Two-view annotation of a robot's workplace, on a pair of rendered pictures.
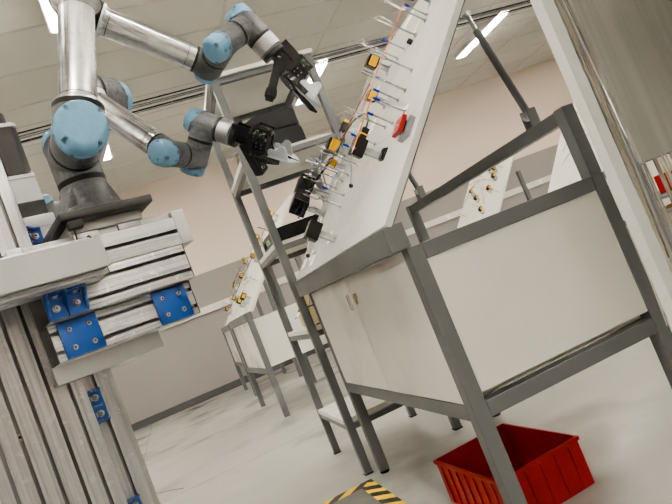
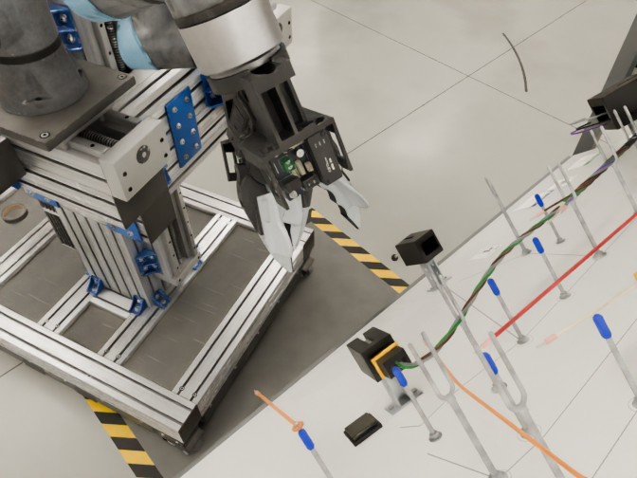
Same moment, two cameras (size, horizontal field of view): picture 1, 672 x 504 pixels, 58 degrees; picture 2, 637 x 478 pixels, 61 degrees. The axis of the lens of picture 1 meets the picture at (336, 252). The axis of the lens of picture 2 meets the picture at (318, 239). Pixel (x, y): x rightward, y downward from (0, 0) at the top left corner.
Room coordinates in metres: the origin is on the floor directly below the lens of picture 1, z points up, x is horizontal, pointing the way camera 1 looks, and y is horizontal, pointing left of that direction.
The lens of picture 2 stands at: (1.57, -0.44, 1.71)
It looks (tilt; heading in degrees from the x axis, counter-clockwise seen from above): 49 degrees down; 64
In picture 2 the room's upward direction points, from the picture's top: straight up
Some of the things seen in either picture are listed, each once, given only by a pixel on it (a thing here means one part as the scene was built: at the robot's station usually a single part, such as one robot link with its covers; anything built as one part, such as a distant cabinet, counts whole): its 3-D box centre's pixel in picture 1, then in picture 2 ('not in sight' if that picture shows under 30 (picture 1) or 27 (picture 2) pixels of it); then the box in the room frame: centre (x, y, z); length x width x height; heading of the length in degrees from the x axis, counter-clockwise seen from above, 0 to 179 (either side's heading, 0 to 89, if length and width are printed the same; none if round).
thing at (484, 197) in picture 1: (495, 221); not in sight; (7.90, -2.08, 0.83); 1.18 x 0.72 x 1.65; 16
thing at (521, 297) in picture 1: (445, 300); not in sight; (2.09, -0.29, 0.60); 1.17 x 0.58 x 0.40; 16
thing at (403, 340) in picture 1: (396, 330); not in sight; (1.74, -0.08, 0.60); 0.55 x 0.03 x 0.39; 16
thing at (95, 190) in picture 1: (88, 199); (33, 64); (1.49, 0.53, 1.21); 0.15 x 0.15 x 0.10
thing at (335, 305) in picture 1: (347, 335); not in sight; (2.26, 0.08, 0.60); 0.55 x 0.02 x 0.39; 16
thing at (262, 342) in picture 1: (275, 308); not in sight; (5.44, 0.70, 0.83); 1.18 x 0.72 x 1.65; 19
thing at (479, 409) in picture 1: (466, 355); not in sight; (2.08, -0.28, 0.40); 1.18 x 0.60 x 0.80; 16
